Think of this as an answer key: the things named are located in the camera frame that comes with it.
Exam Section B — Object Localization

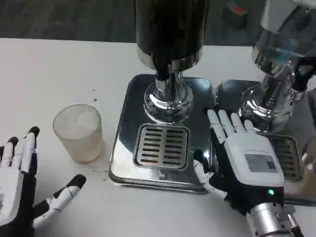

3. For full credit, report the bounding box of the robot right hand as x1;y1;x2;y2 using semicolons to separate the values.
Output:
194;109;286;215

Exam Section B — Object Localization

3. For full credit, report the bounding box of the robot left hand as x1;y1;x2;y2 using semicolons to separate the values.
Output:
0;126;87;237

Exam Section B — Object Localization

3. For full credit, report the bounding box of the steel slotted tray grid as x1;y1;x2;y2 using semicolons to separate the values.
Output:
133;123;192;170
266;134;304;183

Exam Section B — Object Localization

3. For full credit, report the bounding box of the steel drip tray base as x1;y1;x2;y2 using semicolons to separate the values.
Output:
214;79;316;206
108;73;216;195

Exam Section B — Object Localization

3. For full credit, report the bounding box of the clear ribbed glass cup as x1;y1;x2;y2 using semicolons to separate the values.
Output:
52;104;103;164
301;134;316;195

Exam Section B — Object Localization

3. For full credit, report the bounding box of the black dispenser tap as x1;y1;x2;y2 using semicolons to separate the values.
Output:
292;57;315;92
153;57;174;81

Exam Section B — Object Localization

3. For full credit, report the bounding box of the clear drink dispenser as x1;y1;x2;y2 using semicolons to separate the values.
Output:
239;0;316;132

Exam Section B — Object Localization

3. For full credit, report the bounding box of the dark box with red mark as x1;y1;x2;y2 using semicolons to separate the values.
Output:
221;0;248;28

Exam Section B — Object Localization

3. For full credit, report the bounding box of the dark drink dispenser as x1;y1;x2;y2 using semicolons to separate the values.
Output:
134;0;206;124

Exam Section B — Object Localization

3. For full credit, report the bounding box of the black forearm cable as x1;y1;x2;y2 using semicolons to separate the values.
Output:
282;206;306;237

